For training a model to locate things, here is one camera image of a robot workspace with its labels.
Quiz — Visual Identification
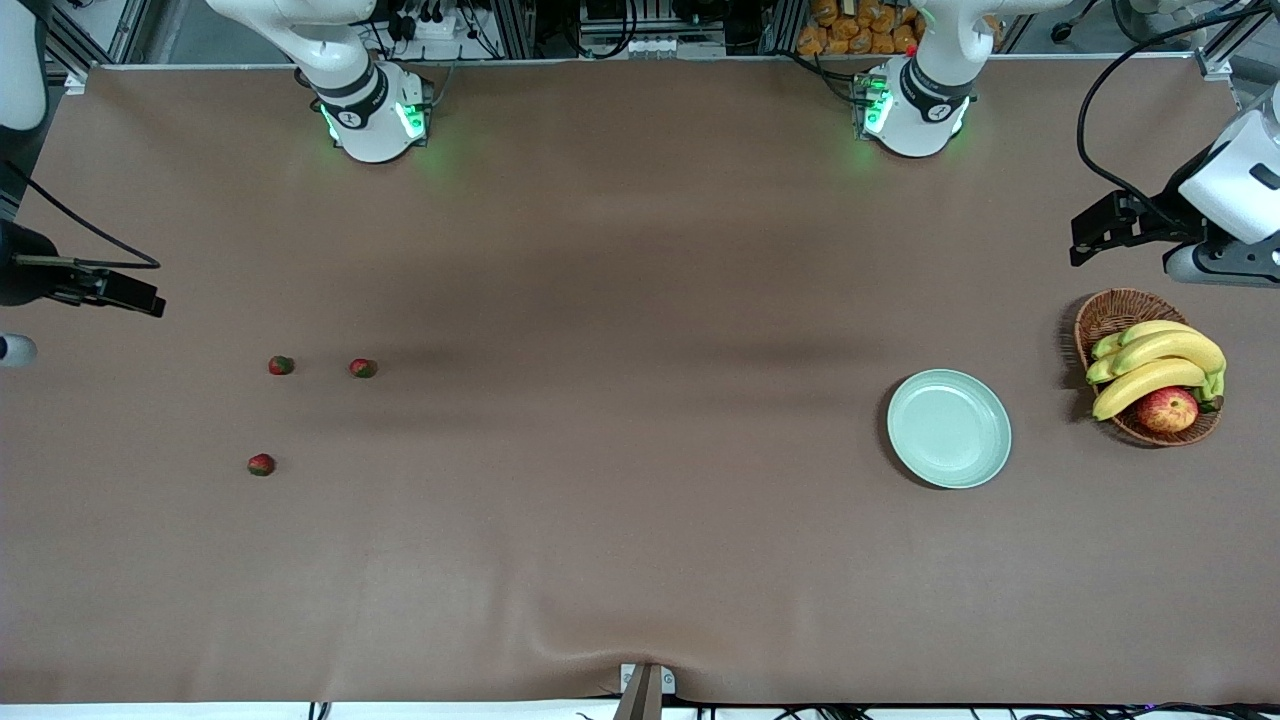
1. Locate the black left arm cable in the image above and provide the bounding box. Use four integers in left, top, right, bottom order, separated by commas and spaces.
1076, 4, 1280, 227

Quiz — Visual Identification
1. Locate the white power strip with plugs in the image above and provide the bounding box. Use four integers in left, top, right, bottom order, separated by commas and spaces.
385, 0, 471, 47

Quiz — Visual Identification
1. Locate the metal table clamp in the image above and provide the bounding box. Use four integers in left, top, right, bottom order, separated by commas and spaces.
619, 663, 677, 720

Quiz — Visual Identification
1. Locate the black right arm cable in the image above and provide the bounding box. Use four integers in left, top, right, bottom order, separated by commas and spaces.
0, 160, 162, 272

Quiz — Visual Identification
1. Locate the red apple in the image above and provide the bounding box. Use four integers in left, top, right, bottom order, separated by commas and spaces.
1137, 387, 1200, 435

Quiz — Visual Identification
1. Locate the aluminium extrusion frame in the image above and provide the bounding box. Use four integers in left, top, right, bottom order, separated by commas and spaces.
0, 0, 1280, 96

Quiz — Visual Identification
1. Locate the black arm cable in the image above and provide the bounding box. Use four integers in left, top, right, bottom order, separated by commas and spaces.
1076, 4, 1280, 227
0, 160, 162, 272

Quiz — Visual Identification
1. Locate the long white power strip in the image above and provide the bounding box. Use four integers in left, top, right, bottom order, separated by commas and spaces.
580, 33, 728, 60

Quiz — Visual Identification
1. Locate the light green round plate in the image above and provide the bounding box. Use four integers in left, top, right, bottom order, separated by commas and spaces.
886, 369, 1013, 490

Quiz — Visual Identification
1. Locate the brown wicker basket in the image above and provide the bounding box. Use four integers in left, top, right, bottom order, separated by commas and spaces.
1075, 289, 1223, 448

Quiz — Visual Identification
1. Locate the pile of orange buns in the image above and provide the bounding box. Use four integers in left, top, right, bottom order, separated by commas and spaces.
797, 0, 1002, 57

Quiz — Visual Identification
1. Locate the brown table cloth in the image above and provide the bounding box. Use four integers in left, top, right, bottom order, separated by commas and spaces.
0, 58, 1280, 707

